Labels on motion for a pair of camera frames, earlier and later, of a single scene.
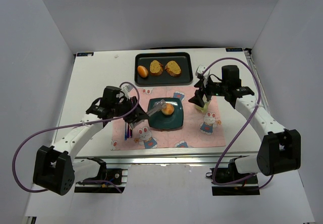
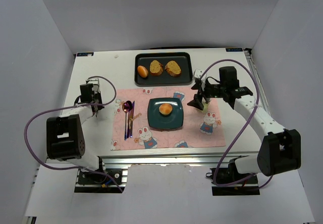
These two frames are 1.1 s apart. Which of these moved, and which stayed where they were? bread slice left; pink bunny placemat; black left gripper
Moved: black left gripper
Stayed: pink bunny placemat; bread slice left
